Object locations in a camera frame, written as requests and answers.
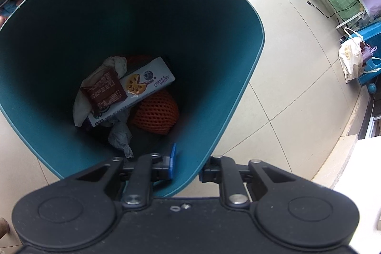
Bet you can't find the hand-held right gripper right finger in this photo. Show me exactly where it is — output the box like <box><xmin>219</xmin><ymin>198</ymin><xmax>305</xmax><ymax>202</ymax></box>
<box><xmin>199</xmin><ymin>155</ymin><xmax>301</xmax><ymax>209</ymax></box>

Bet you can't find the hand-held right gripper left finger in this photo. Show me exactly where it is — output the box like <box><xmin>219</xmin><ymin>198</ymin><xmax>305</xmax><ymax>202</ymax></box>
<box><xmin>76</xmin><ymin>143</ymin><xmax>178</xmax><ymax>209</ymax></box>

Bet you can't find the orange-red foam fruit net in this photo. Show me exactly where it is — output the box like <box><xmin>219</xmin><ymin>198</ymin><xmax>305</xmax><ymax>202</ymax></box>
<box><xmin>129</xmin><ymin>90</ymin><xmax>180</xmax><ymax>135</ymax></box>

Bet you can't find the grey wrapper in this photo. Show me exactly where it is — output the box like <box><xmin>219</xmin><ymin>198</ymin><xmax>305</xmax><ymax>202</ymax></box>
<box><xmin>108</xmin><ymin>111</ymin><xmax>134</xmax><ymax>159</ymax></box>

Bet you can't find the white printed carton box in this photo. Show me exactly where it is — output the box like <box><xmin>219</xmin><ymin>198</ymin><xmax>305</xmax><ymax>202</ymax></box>
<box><xmin>86</xmin><ymin>56</ymin><xmax>175</xmax><ymax>128</ymax></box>

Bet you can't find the brown snack packet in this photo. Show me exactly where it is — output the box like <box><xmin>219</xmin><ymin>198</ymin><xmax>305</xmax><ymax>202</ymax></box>
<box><xmin>80</xmin><ymin>68</ymin><xmax>128</xmax><ymax>114</ymax></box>

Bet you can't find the white paper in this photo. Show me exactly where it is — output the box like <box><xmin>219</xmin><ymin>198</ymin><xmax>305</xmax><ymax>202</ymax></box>
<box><xmin>73</xmin><ymin>56</ymin><xmax>128</xmax><ymax>127</ymax></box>

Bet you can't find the teal plastic trash bin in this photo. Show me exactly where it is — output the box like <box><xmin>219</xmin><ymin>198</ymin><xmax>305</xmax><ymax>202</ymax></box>
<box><xmin>0</xmin><ymin>0</ymin><xmax>265</xmax><ymax>198</ymax></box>

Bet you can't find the sliding door track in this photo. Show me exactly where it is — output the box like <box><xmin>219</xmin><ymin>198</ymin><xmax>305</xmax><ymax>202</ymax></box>
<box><xmin>356</xmin><ymin>93</ymin><xmax>381</xmax><ymax>140</ymax></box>

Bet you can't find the brown wooden object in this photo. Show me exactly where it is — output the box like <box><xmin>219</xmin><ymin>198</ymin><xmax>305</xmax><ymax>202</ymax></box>
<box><xmin>0</xmin><ymin>218</ymin><xmax>11</xmax><ymax>240</ymax></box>

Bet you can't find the white tote bag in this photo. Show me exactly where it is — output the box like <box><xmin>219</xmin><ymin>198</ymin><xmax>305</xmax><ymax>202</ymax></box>
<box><xmin>338</xmin><ymin>27</ymin><xmax>365</xmax><ymax>84</ymax></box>

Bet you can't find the blue plastic crate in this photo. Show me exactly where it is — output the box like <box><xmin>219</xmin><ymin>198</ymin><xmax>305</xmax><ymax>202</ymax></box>
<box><xmin>356</xmin><ymin>24</ymin><xmax>381</xmax><ymax>94</ymax></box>

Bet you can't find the black cable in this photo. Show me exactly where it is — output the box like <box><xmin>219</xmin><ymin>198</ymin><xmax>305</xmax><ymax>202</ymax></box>
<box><xmin>306</xmin><ymin>0</ymin><xmax>362</xmax><ymax>19</ymax></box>

